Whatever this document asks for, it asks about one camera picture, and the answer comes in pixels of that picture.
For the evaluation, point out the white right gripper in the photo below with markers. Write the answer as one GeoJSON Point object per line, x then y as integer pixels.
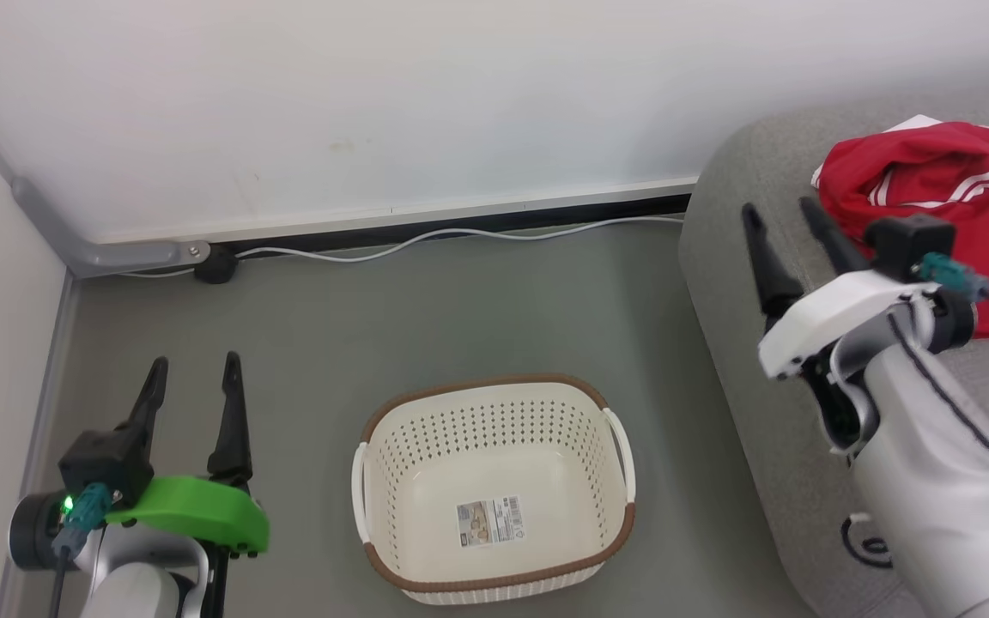
{"type": "Point", "coordinates": [829, 313]}

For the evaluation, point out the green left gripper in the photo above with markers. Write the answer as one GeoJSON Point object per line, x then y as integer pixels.
{"type": "Point", "coordinates": [194, 506]}

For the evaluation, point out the red jacket with white stripes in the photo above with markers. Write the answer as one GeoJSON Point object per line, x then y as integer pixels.
{"type": "Point", "coordinates": [932, 163]}

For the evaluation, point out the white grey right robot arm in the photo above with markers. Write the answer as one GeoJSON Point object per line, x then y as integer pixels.
{"type": "Point", "coordinates": [932, 481]}

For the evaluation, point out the cream laundry basket brown rim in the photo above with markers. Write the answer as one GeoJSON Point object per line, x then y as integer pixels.
{"type": "Point", "coordinates": [460, 481]}

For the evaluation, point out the grey fabric sofa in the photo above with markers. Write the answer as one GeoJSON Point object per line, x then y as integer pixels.
{"type": "Point", "coordinates": [718, 283]}

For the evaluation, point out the grey floor skirting strip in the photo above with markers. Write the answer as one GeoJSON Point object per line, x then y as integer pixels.
{"type": "Point", "coordinates": [39, 429]}

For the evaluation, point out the black round plug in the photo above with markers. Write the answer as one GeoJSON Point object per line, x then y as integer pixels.
{"type": "Point", "coordinates": [216, 266]}

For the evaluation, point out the printed label sticker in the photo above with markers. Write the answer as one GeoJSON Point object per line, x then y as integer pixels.
{"type": "Point", "coordinates": [490, 521]}

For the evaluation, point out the white baseboard with dark gap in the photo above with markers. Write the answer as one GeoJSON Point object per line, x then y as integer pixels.
{"type": "Point", "coordinates": [460, 211]}

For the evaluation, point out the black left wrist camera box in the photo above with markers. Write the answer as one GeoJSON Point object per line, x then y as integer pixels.
{"type": "Point", "coordinates": [104, 463]}

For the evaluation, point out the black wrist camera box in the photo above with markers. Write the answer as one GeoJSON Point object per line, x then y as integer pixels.
{"type": "Point", "coordinates": [104, 463]}
{"type": "Point", "coordinates": [911, 240]}

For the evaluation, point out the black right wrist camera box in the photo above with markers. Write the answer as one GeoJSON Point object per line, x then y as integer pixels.
{"type": "Point", "coordinates": [911, 240]}

